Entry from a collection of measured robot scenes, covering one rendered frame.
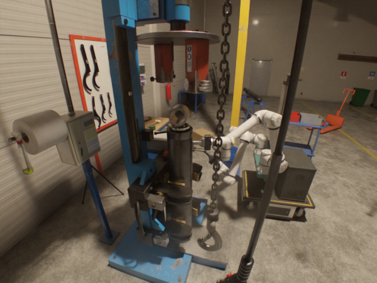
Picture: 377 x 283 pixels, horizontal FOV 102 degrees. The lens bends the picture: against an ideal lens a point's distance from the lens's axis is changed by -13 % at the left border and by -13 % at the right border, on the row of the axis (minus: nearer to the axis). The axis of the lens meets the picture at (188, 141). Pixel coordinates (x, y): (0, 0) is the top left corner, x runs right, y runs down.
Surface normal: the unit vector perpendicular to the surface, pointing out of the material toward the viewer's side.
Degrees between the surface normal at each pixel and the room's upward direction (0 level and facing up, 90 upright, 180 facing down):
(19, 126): 90
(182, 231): 0
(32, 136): 90
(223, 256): 0
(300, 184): 90
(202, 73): 90
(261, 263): 0
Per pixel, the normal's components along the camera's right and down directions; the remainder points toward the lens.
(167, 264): 0.00, -0.91
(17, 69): 0.96, 0.11
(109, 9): -0.28, 0.40
